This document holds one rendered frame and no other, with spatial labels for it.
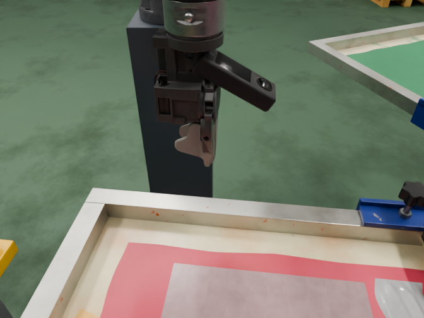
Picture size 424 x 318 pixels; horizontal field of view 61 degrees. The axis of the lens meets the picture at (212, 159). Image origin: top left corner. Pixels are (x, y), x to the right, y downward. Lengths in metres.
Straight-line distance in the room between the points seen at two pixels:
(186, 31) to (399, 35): 1.26
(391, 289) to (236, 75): 0.39
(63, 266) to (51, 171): 1.87
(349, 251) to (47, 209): 1.79
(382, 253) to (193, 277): 0.32
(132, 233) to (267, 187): 1.56
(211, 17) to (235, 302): 0.39
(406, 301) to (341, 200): 1.58
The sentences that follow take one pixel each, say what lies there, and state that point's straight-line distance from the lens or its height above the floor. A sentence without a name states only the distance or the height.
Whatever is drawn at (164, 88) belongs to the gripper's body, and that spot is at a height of 1.23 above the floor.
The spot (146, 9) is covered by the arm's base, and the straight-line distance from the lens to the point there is 0.84.
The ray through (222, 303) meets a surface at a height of 0.96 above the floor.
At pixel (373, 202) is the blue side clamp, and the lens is 0.68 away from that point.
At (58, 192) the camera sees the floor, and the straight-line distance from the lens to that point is 2.28.
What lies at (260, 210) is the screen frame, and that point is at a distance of 0.64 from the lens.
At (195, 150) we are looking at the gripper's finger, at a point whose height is 1.13.
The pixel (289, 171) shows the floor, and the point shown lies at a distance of 2.28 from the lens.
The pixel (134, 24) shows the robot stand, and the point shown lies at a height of 1.20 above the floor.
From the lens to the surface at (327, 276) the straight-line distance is 0.62.
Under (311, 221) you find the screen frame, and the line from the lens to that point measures 0.64.
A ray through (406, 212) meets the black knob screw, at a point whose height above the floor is 1.01.
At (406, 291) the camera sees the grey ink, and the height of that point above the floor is 0.96.
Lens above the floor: 1.45
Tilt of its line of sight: 38 degrees down
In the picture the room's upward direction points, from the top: straight up
